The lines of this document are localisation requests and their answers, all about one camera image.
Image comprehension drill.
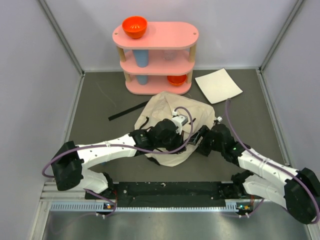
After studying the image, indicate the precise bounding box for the orange bowl on top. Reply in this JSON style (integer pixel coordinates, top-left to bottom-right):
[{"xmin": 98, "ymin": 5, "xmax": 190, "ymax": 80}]
[{"xmin": 122, "ymin": 16, "xmax": 148, "ymax": 39}]

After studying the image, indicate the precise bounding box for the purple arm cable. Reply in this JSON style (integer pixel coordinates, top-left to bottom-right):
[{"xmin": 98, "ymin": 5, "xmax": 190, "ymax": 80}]
[
  {"xmin": 41, "ymin": 106, "xmax": 195, "ymax": 218},
  {"xmin": 224, "ymin": 98, "xmax": 320, "ymax": 218}
]

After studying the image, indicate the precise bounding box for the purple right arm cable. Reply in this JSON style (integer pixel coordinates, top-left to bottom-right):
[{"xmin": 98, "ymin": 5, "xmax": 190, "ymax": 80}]
[{"xmin": 224, "ymin": 98, "xmax": 320, "ymax": 218}]

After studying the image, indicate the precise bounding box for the grey cable duct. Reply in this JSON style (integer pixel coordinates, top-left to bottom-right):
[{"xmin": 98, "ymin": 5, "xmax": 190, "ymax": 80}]
[{"xmin": 49, "ymin": 199, "xmax": 253, "ymax": 213}]

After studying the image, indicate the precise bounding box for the clear glass cup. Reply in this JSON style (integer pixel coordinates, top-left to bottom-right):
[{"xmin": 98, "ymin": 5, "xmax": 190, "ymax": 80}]
[{"xmin": 163, "ymin": 50, "xmax": 176, "ymax": 61}]

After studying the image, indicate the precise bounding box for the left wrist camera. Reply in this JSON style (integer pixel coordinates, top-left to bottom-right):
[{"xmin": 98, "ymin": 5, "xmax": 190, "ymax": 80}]
[{"xmin": 171, "ymin": 110, "xmax": 188, "ymax": 135}]

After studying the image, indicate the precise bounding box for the aluminium frame post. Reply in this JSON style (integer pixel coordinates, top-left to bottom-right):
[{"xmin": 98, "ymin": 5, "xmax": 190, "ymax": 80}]
[{"xmin": 258, "ymin": 0, "xmax": 306, "ymax": 73}]

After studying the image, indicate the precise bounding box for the pink three-tier shelf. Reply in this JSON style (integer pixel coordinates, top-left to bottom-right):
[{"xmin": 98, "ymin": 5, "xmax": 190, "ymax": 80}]
[{"xmin": 112, "ymin": 21, "xmax": 199, "ymax": 95}]

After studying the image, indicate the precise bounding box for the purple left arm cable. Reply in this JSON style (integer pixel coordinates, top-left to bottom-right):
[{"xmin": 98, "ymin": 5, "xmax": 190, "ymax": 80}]
[{"xmin": 41, "ymin": 106, "xmax": 195, "ymax": 218}]

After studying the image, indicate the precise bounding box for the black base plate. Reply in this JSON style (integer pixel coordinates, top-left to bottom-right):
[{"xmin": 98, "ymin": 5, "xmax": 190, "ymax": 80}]
[{"xmin": 84, "ymin": 181, "xmax": 264, "ymax": 208}]

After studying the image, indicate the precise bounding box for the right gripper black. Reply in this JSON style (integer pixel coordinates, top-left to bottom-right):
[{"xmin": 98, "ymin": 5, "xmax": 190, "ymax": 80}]
[{"xmin": 185, "ymin": 125, "xmax": 225, "ymax": 156}]

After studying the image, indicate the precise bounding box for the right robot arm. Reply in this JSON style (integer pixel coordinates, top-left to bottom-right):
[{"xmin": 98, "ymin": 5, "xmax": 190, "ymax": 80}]
[{"xmin": 188, "ymin": 124, "xmax": 320, "ymax": 225}]

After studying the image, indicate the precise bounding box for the white square plate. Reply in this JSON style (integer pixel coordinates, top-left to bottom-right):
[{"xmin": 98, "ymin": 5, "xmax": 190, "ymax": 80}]
[{"xmin": 195, "ymin": 68, "xmax": 243, "ymax": 105}]

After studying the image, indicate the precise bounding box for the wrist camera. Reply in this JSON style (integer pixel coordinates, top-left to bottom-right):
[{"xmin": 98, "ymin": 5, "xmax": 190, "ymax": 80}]
[
  {"xmin": 171, "ymin": 110, "xmax": 188, "ymax": 135},
  {"xmin": 213, "ymin": 116, "xmax": 223, "ymax": 125}
]

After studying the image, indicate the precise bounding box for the blue cup bottom shelf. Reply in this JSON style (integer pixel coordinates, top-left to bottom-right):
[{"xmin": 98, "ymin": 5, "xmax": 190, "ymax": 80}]
[{"xmin": 135, "ymin": 75, "xmax": 148, "ymax": 85}]

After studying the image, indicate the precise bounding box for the blue cup middle shelf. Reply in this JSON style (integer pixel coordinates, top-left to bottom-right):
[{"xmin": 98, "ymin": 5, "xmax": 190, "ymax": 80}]
[{"xmin": 132, "ymin": 49, "xmax": 149, "ymax": 68}]

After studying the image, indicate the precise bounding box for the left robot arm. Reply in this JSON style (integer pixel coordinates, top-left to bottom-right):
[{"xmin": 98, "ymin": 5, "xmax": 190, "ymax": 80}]
[{"xmin": 51, "ymin": 115, "xmax": 188, "ymax": 199}]

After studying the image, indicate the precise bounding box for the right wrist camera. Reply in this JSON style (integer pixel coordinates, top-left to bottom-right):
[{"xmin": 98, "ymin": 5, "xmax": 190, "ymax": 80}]
[{"xmin": 213, "ymin": 116, "xmax": 223, "ymax": 125}]

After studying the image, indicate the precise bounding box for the beige canvas backpack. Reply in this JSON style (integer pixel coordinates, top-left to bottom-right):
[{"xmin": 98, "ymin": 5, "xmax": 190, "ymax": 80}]
[{"xmin": 134, "ymin": 91, "xmax": 216, "ymax": 167}]

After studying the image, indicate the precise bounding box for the blue cup shelf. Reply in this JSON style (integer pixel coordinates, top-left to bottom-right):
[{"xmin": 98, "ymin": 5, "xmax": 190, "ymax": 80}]
[
  {"xmin": 132, "ymin": 49, "xmax": 149, "ymax": 68},
  {"xmin": 135, "ymin": 75, "xmax": 148, "ymax": 85}
]

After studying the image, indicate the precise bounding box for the orange bowl bottom shelf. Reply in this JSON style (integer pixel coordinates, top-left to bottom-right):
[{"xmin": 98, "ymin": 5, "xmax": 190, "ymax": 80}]
[{"xmin": 166, "ymin": 74, "xmax": 187, "ymax": 87}]

